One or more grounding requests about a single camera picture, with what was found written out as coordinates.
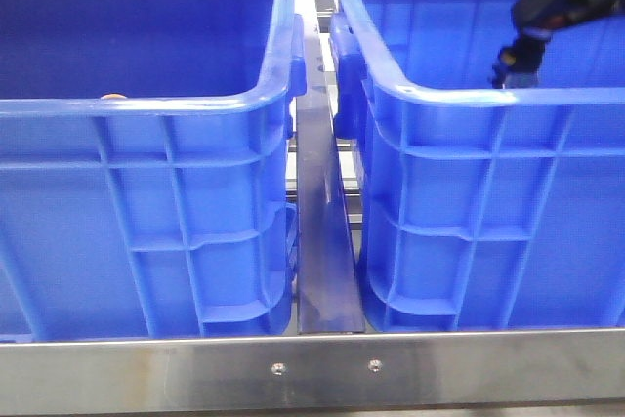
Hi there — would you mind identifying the yellow push button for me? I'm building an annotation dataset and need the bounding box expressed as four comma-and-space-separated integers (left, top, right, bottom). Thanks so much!
100, 93, 127, 100

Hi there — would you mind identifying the red mushroom push button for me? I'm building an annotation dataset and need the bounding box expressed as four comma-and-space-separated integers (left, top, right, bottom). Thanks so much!
491, 34, 547, 89

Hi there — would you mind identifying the blue right plastic bin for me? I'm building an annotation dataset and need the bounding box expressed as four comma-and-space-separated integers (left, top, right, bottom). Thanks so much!
331, 0, 624, 332

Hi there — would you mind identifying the blue plastic bin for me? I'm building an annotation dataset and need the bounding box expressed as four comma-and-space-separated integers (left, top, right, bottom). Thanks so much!
1, 0, 307, 343
331, 0, 624, 332

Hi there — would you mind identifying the steel centre divider bar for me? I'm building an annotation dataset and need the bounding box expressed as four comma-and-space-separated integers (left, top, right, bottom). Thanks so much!
296, 15, 365, 334

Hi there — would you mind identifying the blue left plastic bin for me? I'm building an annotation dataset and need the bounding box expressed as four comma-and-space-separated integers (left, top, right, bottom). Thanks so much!
1, 0, 307, 343

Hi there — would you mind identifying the steel front shelf rail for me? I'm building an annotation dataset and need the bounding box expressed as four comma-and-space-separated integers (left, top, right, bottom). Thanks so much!
1, 329, 624, 415

